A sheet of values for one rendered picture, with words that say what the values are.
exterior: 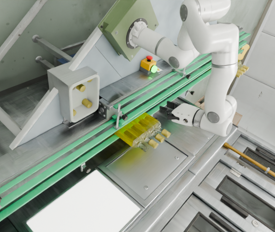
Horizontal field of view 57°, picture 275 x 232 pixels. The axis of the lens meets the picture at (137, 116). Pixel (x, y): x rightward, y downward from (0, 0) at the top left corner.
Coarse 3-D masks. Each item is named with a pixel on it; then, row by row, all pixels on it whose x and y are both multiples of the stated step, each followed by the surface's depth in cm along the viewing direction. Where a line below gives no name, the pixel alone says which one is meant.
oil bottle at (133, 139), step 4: (124, 128) 137; (128, 128) 138; (116, 132) 138; (120, 132) 136; (124, 132) 135; (128, 132) 135; (132, 132) 136; (120, 136) 138; (124, 136) 135; (128, 136) 133; (132, 136) 134; (136, 136) 134; (124, 140) 137; (128, 140) 134; (132, 140) 132; (136, 140) 132; (140, 140) 133; (132, 144) 133; (136, 144) 132
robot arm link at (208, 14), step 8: (200, 0) 80; (208, 0) 81; (216, 0) 81; (224, 0) 82; (200, 8) 80; (208, 8) 80; (216, 8) 81; (224, 8) 83; (208, 16) 82; (216, 16) 83
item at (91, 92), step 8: (88, 80) 115; (96, 80) 120; (72, 88) 109; (88, 88) 127; (96, 88) 124; (72, 96) 123; (80, 96) 127; (88, 96) 130; (96, 96) 127; (72, 104) 115; (80, 104) 131; (96, 104) 130; (72, 112) 118; (80, 112) 127; (88, 112) 128; (72, 120) 121
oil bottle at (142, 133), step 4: (128, 124) 140; (132, 124) 140; (136, 124) 141; (132, 128) 138; (136, 128) 138; (140, 128) 139; (136, 132) 137; (140, 132) 137; (144, 132) 137; (140, 136) 135; (144, 136) 135; (148, 136) 138; (144, 140) 137
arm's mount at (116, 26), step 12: (120, 0) 114; (132, 0) 112; (144, 0) 115; (108, 12) 114; (120, 12) 112; (132, 12) 113; (144, 12) 120; (108, 24) 113; (120, 24) 112; (132, 24) 117; (156, 24) 132; (108, 36) 118; (120, 36) 116; (120, 48) 122; (132, 48) 127
